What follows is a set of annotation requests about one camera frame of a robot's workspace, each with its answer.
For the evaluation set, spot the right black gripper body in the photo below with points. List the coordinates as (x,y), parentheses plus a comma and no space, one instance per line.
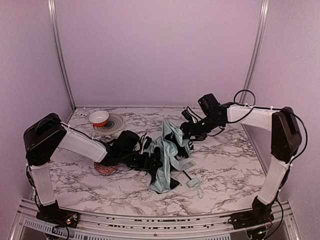
(185,130)

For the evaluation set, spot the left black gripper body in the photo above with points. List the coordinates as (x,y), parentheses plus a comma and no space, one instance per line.
(155,160)

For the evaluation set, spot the mint green folding umbrella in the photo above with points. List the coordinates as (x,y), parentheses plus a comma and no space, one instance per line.
(174,149)

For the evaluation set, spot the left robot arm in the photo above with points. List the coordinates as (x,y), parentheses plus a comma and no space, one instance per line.
(46,137)

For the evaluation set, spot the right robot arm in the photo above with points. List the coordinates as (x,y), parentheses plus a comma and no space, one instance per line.
(286,138)

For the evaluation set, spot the red patterned bowl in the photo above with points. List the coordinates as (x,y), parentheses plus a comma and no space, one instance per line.
(105,170)

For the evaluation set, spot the orange white bowl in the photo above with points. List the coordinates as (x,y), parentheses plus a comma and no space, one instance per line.
(99,118)

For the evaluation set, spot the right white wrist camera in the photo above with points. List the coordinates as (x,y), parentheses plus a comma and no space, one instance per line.
(188,116)

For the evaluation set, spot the right aluminium frame post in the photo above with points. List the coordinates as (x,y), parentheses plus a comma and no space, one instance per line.
(258,42)

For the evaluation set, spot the aluminium frame post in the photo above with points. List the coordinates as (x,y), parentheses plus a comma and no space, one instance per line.
(59,52)
(258,42)

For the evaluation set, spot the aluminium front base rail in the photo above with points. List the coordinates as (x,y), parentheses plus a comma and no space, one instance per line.
(101,226)

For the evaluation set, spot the left aluminium frame post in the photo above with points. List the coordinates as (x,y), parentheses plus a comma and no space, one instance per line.
(59,52)

